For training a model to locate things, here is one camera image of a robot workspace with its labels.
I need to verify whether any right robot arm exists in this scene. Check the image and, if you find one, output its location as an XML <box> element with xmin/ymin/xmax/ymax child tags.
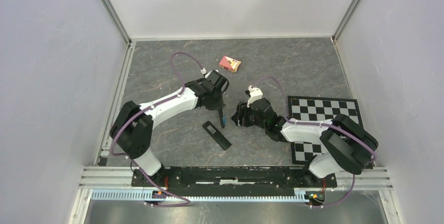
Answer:
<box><xmin>231</xmin><ymin>98</ymin><xmax>379</xmax><ymax>186</ymax></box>

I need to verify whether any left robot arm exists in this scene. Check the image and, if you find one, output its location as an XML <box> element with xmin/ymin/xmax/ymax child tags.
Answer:
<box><xmin>109</xmin><ymin>77</ymin><xmax>229</xmax><ymax>186</ymax></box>

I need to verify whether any red white small box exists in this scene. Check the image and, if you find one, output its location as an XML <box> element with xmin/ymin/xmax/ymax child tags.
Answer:
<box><xmin>218</xmin><ymin>56</ymin><xmax>241</xmax><ymax>73</ymax></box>

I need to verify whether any checkerboard calibration board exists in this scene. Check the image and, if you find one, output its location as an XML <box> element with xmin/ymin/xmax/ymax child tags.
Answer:
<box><xmin>287</xmin><ymin>95</ymin><xmax>374</xmax><ymax>170</ymax></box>

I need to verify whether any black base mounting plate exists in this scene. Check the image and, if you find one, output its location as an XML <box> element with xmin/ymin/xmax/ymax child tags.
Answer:
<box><xmin>151</xmin><ymin>166</ymin><xmax>337</xmax><ymax>197</ymax></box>

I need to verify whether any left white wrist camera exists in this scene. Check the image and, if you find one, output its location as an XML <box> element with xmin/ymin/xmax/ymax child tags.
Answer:
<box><xmin>201</xmin><ymin>70</ymin><xmax>229</xmax><ymax>95</ymax></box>

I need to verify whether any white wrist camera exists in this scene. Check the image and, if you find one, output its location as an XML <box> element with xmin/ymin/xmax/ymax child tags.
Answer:
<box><xmin>246</xmin><ymin>85</ymin><xmax>263</xmax><ymax>108</ymax></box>
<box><xmin>201</xmin><ymin>70</ymin><xmax>229</xmax><ymax>95</ymax></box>

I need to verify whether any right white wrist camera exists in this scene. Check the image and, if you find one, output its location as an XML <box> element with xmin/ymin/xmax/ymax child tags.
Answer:
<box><xmin>246</xmin><ymin>85</ymin><xmax>263</xmax><ymax>108</ymax></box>

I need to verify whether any white slotted cable duct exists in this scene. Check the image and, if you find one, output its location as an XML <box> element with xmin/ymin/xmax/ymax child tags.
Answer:
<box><xmin>91</xmin><ymin>189</ymin><xmax>309</xmax><ymax>203</ymax></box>

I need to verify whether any left aluminium corner post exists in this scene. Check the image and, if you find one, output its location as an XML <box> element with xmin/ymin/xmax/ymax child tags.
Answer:
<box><xmin>100</xmin><ymin>0</ymin><xmax>132</xmax><ymax>45</ymax></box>

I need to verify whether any aluminium corner post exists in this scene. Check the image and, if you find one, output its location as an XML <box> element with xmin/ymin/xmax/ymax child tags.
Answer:
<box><xmin>331</xmin><ymin>0</ymin><xmax>361</xmax><ymax>45</ymax></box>
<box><xmin>100</xmin><ymin>0</ymin><xmax>132</xmax><ymax>45</ymax></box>

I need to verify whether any right aluminium corner post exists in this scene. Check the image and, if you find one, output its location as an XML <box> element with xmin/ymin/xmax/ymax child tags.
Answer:
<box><xmin>331</xmin><ymin>0</ymin><xmax>361</xmax><ymax>45</ymax></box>

